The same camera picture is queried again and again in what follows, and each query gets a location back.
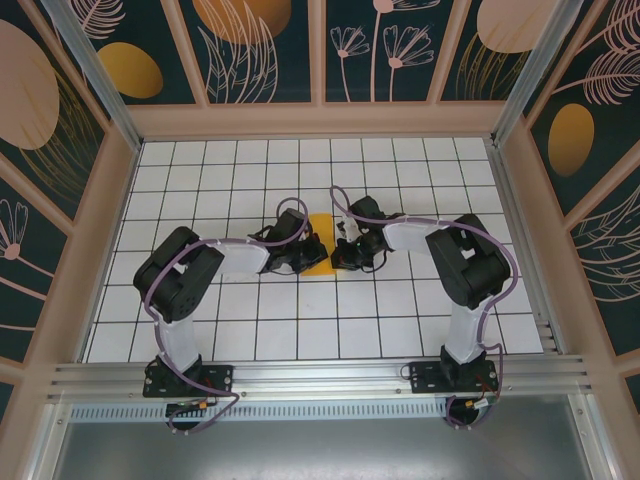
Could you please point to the yellow cloth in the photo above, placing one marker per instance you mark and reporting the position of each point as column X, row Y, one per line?
column 324, row 227

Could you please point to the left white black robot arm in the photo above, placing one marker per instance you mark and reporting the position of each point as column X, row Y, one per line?
column 240, row 257

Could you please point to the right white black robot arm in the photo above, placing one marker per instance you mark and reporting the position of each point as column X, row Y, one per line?
column 462, row 330

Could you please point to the grey metal sheet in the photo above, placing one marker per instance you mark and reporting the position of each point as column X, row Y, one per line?
column 320, row 450

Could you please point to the aluminium mounting rail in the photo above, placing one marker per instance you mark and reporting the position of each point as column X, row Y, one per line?
column 320, row 377

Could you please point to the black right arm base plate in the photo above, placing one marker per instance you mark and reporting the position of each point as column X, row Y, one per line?
column 425, row 380

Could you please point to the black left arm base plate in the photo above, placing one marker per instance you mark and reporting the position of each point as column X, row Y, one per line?
column 220, row 380

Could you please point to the aluminium side rail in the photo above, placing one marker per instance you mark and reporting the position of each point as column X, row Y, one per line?
column 520, row 240

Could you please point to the aluminium corner post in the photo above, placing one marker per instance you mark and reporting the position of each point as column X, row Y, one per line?
column 95, row 70
column 535, row 65

